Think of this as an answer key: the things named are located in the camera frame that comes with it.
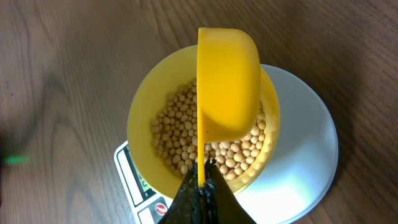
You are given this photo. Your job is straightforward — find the yellow bowl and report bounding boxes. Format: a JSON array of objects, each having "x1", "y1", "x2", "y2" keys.
[{"x1": 127, "y1": 45, "x2": 280, "y2": 198}]

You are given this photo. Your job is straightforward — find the yellow measuring scoop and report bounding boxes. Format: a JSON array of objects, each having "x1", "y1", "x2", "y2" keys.
[{"x1": 197, "y1": 27, "x2": 261, "y2": 187}]

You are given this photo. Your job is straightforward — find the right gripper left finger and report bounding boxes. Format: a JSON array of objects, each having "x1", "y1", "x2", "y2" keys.
[{"x1": 159, "y1": 164, "x2": 206, "y2": 224}]

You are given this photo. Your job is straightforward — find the white digital kitchen scale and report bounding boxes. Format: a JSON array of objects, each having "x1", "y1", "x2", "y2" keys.
[{"x1": 114, "y1": 65, "x2": 338, "y2": 223}]

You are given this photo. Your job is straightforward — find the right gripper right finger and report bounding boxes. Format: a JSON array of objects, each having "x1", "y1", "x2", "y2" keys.
[{"x1": 203, "y1": 159, "x2": 255, "y2": 224}]

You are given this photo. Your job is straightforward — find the soybeans in bowl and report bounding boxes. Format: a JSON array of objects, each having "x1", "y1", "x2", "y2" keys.
[{"x1": 150, "y1": 80, "x2": 266, "y2": 180}]

